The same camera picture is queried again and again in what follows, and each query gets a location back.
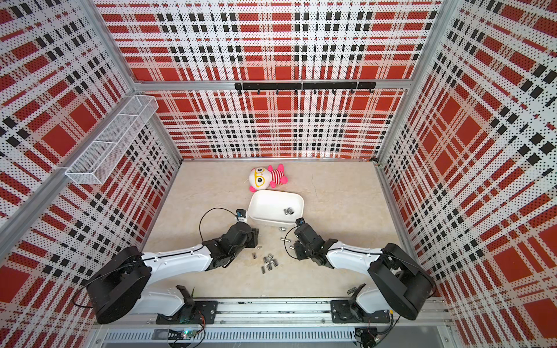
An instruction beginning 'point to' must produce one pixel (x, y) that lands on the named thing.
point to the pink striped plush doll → (260, 177)
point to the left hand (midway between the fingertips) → (256, 230)
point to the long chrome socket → (285, 239)
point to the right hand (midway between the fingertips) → (303, 244)
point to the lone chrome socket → (254, 255)
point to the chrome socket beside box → (282, 228)
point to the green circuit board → (186, 333)
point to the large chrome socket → (289, 210)
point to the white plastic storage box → (275, 209)
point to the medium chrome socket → (286, 212)
